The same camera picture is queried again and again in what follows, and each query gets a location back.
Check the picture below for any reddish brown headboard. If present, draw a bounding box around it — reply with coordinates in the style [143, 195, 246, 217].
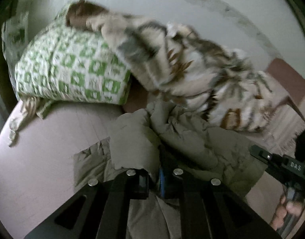
[265, 58, 305, 122]

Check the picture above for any striped grey white cushion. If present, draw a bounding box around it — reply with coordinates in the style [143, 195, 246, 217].
[263, 105, 305, 157]

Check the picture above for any beige striped cloth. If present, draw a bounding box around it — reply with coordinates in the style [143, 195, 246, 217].
[8, 96, 55, 147]

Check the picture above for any pink bed mattress sheet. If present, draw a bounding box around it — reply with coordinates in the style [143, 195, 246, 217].
[0, 103, 283, 238]

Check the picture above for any leaf print fleece blanket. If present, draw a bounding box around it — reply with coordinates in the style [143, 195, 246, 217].
[65, 0, 287, 132]

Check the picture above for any green printed plastic bag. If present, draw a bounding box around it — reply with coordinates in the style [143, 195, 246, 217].
[1, 11, 29, 87]

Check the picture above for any olive quilted puffer jacket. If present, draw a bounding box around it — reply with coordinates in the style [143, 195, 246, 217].
[74, 101, 266, 238]

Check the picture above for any green white patterned pillow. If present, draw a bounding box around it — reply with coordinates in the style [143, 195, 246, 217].
[15, 4, 130, 105]

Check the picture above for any person right hand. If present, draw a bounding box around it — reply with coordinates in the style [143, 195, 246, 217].
[270, 195, 305, 230]

